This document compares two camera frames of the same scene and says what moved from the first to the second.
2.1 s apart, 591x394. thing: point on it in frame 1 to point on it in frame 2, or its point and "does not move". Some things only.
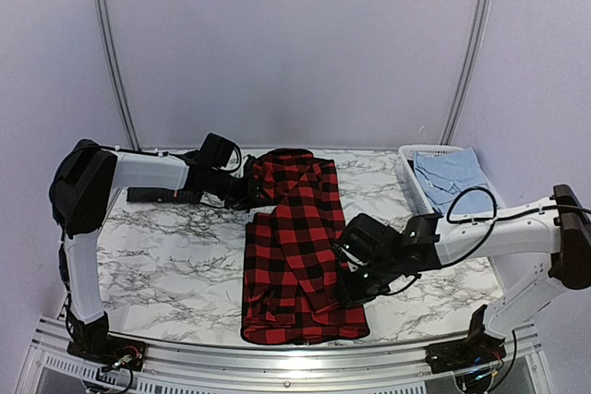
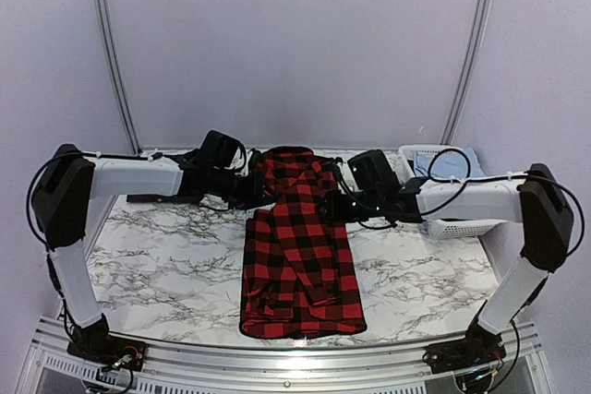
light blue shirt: (443, 173) does not move
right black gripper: (348, 292) to (332, 210)
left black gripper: (247, 197) does not move
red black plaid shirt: (295, 281) does not move
